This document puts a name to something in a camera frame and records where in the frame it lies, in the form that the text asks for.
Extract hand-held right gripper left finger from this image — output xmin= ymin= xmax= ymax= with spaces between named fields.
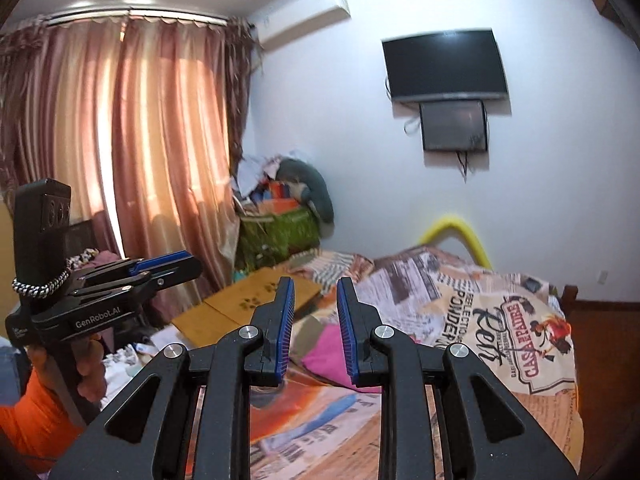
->
xmin=47 ymin=276 xmax=296 ymax=480

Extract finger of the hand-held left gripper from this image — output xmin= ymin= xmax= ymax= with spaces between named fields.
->
xmin=72 ymin=261 xmax=203 ymax=306
xmin=82 ymin=251 xmax=192 ymax=281

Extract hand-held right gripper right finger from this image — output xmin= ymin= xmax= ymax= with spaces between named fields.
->
xmin=336 ymin=276 xmax=581 ymax=480

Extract pink pants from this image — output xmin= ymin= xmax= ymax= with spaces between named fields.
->
xmin=300 ymin=322 xmax=381 ymax=388

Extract person's left forearm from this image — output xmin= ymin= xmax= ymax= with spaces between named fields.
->
xmin=0 ymin=365 xmax=87 ymax=476

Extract person's left hand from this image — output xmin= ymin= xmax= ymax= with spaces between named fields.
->
xmin=27 ymin=338 xmax=107 ymax=428

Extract mustard yellow folded garment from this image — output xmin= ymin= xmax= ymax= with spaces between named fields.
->
xmin=172 ymin=266 xmax=321 ymax=348

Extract green patterned storage bag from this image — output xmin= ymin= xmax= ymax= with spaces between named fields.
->
xmin=237 ymin=207 xmax=321 ymax=271

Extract white crumpled bedding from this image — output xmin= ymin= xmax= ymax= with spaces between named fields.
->
xmin=100 ymin=330 xmax=173 ymax=411

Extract pink brown curtain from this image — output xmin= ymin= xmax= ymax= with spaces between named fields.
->
xmin=0 ymin=10 xmax=261 ymax=321

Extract printed bed sheet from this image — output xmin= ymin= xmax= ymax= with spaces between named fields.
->
xmin=200 ymin=245 xmax=586 ymax=480

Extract pile of clothes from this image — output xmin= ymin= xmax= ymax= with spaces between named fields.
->
xmin=235 ymin=150 xmax=306 ymax=216

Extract grey plush cushion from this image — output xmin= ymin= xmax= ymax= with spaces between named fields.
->
xmin=275 ymin=158 xmax=335 ymax=223

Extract white air conditioner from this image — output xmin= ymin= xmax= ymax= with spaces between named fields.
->
xmin=247 ymin=0 xmax=348 ymax=52

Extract braided black white strap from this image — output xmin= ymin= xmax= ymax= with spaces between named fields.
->
xmin=12 ymin=267 xmax=71 ymax=299

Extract yellow foam bed rail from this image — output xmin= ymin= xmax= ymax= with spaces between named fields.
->
xmin=419 ymin=215 xmax=493 ymax=267

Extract dark wooden bed post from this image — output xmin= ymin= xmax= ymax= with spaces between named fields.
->
xmin=560 ymin=284 xmax=580 ymax=318

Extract small black wall monitor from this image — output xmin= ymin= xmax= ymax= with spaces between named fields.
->
xmin=419 ymin=100 xmax=488 ymax=153

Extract curtain rail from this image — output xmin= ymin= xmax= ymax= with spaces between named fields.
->
xmin=45 ymin=6 xmax=231 ymax=27

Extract black wall television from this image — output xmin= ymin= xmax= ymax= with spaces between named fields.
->
xmin=381 ymin=29 xmax=510 ymax=103

